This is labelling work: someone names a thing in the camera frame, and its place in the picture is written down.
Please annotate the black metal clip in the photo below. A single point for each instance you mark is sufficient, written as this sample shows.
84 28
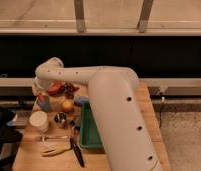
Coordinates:
75 125

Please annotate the blue sponge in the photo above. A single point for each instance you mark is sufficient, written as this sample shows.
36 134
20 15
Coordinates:
80 100

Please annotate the green plastic tray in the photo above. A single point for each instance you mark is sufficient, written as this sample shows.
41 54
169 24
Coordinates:
89 136

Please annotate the orange bowl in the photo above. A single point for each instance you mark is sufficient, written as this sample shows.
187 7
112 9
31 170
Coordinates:
54 89

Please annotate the black chair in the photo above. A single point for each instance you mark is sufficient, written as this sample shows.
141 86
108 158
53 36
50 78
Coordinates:
7 135

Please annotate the white cup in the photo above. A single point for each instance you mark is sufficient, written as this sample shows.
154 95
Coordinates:
39 121

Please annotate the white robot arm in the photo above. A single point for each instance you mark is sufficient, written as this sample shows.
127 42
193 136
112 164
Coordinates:
111 90

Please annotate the yellow orange fruit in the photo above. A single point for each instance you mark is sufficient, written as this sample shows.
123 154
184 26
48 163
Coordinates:
67 106

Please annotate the blue plastic cup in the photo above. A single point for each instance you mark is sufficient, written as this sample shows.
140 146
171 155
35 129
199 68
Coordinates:
45 106

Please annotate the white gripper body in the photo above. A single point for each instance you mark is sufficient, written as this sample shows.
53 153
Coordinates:
40 86

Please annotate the small metal cup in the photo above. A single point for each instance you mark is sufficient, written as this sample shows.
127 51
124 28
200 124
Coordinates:
60 119

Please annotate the orange red pepper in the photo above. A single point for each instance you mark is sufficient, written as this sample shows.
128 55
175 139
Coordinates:
41 98

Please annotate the black handled knife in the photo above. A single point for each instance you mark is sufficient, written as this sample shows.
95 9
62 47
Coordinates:
77 152

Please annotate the dark red grapes bunch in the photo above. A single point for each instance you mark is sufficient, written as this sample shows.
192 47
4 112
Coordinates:
68 90

